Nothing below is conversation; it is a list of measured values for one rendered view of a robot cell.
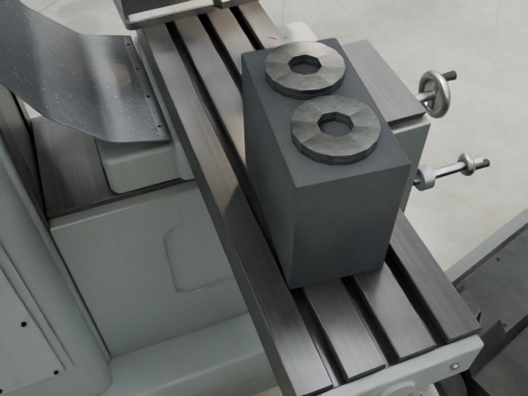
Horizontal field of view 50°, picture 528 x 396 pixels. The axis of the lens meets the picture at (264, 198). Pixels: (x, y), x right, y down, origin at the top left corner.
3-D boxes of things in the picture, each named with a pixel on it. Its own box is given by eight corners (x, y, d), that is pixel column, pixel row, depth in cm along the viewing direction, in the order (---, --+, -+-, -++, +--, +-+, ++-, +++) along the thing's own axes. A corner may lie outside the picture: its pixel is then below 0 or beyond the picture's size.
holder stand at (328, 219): (324, 145, 83) (338, 26, 68) (383, 268, 69) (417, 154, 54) (244, 161, 81) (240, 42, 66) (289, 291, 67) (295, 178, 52)
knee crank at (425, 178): (479, 157, 144) (486, 140, 139) (493, 174, 140) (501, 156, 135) (403, 181, 139) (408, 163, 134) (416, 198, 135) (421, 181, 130)
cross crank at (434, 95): (431, 94, 145) (442, 56, 136) (456, 123, 138) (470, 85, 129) (375, 109, 142) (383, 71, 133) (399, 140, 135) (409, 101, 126)
